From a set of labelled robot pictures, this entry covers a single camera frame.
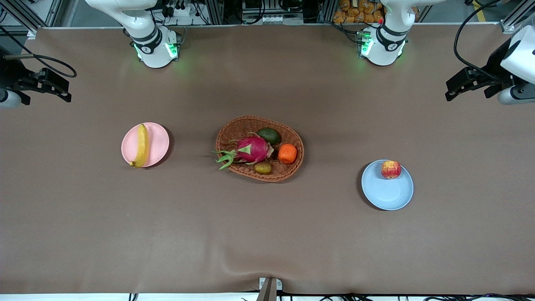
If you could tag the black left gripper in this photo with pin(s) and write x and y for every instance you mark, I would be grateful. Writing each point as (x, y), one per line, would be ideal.
(494, 63)

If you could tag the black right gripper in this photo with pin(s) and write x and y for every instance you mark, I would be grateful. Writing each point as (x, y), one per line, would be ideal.
(12, 74)

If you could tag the yellow banana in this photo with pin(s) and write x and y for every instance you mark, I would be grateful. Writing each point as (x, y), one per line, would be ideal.
(142, 146)

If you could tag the red yellow apple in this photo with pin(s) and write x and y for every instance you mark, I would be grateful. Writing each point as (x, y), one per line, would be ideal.
(391, 169)

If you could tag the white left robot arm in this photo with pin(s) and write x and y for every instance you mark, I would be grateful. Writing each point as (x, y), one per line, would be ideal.
(382, 50)

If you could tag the pink round plate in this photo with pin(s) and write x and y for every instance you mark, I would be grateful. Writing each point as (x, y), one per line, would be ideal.
(159, 144)

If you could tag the blue round plate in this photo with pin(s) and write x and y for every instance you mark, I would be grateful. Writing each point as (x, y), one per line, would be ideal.
(387, 192)

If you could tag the bag of orange bread rolls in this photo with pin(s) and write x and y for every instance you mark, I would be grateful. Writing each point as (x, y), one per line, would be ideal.
(355, 12)

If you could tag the white power strip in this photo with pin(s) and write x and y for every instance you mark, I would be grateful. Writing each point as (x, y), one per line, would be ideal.
(179, 10)

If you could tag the orange fruit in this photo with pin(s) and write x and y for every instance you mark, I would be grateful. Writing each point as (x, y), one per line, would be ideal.
(287, 154)

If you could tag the brown wicker basket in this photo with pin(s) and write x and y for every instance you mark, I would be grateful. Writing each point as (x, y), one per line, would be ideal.
(240, 125)

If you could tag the green avocado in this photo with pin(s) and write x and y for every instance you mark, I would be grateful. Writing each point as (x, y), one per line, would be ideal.
(268, 136)

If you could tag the grey electronics box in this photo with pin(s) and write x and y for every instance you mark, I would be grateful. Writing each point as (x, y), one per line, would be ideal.
(271, 12)

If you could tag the pink dragon fruit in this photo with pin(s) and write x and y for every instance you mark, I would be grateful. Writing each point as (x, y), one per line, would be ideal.
(253, 149)

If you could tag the brown kiwi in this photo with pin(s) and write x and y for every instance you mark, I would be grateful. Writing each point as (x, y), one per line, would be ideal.
(263, 168)

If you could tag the brown table cloth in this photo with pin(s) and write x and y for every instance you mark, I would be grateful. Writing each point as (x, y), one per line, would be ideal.
(267, 234)

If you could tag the aluminium frame profile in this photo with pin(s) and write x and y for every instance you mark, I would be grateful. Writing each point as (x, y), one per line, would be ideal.
(25, 16)
(516, 19)

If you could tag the metal table edge bracket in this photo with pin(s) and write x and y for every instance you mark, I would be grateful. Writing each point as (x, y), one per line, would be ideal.
(269, 288)

